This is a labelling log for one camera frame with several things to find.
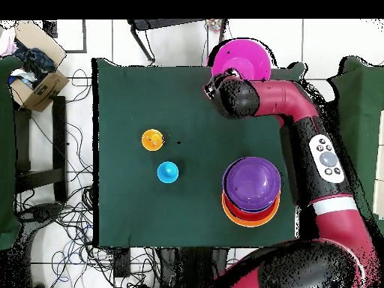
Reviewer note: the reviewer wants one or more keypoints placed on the blue cup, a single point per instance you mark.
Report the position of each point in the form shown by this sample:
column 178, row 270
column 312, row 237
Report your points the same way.
column 167, row 172

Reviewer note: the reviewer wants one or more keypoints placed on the purple bowl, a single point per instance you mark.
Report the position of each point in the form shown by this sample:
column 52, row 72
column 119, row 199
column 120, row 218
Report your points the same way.
column 252, row 180

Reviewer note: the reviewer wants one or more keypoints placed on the red bowl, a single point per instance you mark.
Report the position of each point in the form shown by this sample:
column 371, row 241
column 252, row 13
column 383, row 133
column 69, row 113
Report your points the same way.
column 240, row 214

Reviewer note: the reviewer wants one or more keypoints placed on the orange bowl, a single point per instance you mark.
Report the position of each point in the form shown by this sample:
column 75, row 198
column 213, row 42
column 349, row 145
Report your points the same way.
column 249, row 224

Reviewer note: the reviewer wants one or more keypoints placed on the pink bowl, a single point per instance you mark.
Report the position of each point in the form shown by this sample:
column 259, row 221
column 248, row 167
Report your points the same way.
column 243, row 57

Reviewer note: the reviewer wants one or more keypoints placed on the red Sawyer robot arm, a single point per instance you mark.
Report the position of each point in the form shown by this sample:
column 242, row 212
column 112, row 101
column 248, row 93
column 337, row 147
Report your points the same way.
column 285, row 96

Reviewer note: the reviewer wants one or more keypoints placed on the orange cup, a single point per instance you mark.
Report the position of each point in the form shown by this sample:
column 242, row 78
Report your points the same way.
column 152, row 140

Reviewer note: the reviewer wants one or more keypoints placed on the dark green table cloth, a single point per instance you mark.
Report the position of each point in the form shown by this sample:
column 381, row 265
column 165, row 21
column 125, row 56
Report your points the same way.
column 135, row 96

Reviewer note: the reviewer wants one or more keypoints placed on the colourful toy pile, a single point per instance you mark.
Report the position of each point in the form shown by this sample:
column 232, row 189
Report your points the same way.
column 214, row 25

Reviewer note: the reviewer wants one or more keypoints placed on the black box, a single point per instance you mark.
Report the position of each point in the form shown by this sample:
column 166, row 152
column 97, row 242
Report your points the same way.
column 331, row 117

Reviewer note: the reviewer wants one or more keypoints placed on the cardboard box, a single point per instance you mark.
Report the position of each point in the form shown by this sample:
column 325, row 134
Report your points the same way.
column 45, row 93

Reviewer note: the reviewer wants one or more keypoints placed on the green cloth covered table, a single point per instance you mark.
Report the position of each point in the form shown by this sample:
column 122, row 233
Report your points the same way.
column 7, row 150
column 360, row 120

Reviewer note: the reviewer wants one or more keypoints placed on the dark blue cloth bundle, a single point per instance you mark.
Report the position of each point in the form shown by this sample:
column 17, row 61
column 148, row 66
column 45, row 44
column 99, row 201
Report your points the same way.
column 36, row 60

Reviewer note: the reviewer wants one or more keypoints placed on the pink white cloth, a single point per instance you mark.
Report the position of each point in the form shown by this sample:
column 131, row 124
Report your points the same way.
column 7, row 42

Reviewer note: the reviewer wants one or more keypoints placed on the black bench frame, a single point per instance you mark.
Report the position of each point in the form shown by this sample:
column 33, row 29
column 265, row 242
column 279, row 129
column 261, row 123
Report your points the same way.
column 59, row 135

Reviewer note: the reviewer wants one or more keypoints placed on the black metal stool frame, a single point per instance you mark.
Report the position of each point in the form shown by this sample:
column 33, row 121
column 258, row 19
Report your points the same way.
column 168, row 23

